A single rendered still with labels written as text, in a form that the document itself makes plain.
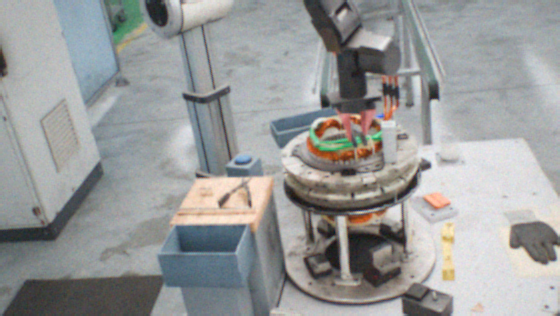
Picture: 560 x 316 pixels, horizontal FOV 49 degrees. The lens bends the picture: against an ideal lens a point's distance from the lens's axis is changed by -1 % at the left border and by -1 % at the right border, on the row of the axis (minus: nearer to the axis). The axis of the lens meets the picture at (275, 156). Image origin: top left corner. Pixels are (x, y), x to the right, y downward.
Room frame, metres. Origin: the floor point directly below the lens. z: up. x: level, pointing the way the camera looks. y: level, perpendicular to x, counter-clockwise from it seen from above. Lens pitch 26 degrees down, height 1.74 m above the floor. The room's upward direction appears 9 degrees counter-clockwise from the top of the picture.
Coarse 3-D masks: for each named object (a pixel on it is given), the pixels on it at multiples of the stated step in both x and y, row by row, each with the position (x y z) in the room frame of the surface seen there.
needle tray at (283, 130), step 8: (312, 112) 1.63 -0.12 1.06; (320, 112) 1.63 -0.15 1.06; (328, 112) 1.64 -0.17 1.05; (336, 112) 1.64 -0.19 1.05; (272, 120) 1.61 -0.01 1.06; (280, 120) 1.61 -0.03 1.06; (288, 120) 1.62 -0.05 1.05; (296, 120) 1.62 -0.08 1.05; (304, 120) 1.63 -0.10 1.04; (312, 120) 1.63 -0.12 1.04; (272, 128) 1.57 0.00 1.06; (280, 128) 1.61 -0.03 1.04; (288, 128) 1.62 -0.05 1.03; (296, 128) 1.62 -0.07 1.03; (304, 128) 1.52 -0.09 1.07; (272, 136) 1.59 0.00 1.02; (280, 136) 1.51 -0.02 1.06; (288, 136) 1.51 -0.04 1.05; (296, 136) 1.51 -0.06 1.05; (280, 144) 1.51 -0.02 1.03
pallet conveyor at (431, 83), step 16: (400, 0) 4.15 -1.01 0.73; (368, 16) 4.07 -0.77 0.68; (384, 16) 4.05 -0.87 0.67; (416, 16) 3.75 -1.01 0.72; (416, 32) 3.25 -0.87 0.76; (320, 48) 3.17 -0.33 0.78; (416, 48) 3.02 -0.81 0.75; (432, 48) 2.85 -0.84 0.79; (336, 64) 4.10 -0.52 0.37; (432, 64) 2.84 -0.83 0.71; (336, 80) 2.93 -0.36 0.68; (432, 80) 2.51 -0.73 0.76; (320, 96) 2.56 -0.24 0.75; (432, 96) 2.47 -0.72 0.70
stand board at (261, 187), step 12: (204, 180) 1.31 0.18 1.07; (216, 180) 1.30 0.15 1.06; (228, 180) 1.29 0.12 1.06; (240, 180) 1.28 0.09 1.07; (252, 180) 1.27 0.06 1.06; (264, 180) 1.26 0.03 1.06; (192, 192) 1.26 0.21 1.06; (216, 192) 1.24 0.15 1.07; (252, 192) 1.21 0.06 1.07; (264, 192) 1.20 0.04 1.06; (192, 204) 1.20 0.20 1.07; (204, 204) 1.19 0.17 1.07; (216, 204) 1.18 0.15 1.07; (228, 204) 1.18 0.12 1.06; (240, 204) 1.17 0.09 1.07; (252, 204) 1.16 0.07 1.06; (264, 204) 1.17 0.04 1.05; (180, 216) 1.16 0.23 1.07; (192, 216) 1.15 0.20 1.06; (204, 216) 1.14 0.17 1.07; (216, 216) 1.13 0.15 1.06; (228, 216) 1.13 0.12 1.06; (240, 216) 1.12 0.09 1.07; (252, 216) 1.11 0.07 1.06; (252, 228) 1.08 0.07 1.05
